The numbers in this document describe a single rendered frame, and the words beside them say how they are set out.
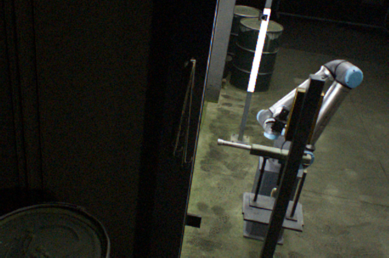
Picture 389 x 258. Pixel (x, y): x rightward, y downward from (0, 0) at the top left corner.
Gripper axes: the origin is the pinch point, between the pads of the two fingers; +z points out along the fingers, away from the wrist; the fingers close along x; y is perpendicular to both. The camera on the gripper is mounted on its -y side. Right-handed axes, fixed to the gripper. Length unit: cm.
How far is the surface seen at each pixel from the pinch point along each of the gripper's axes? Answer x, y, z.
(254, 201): -5.9, 40.3, 12.3
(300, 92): 0.3, -32.0, 34.8
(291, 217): -26.3, 36.9, 16.3
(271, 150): -1.1, 6.6, 17.1
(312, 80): -1, -41, 42
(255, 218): -9.2, 42.3, 24.9
